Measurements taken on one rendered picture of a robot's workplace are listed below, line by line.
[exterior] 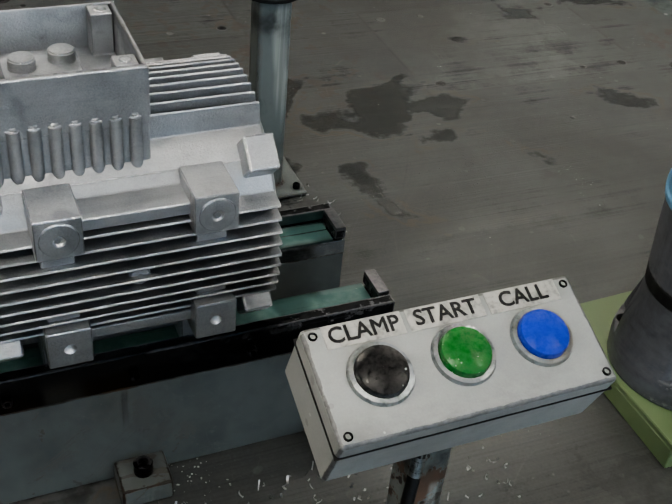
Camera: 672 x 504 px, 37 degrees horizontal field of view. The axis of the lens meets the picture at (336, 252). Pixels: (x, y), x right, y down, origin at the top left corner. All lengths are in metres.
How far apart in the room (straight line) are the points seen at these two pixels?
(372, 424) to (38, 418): 0.31
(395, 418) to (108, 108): 0.27
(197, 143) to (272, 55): 0.39
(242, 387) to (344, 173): 0.44
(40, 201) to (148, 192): 0.07
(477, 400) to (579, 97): 0.93
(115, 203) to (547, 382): 0.29
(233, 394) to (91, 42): 0.29
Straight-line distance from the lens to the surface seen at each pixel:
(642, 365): 0.91
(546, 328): 0.57
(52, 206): 0.63
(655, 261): 0.88
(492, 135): 1.29
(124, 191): 0.66
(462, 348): 0.54
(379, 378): 0.52
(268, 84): 1.06
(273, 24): 1.03
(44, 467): 0.80
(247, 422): 0.82
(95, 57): 0.71
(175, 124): 0.67
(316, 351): 0.53
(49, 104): 0.63
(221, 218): 0.65
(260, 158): 0.66
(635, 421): 0.92
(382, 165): 1.20
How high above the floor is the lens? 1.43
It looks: 37 degrees down
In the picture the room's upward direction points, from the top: 6 degrees clockwise
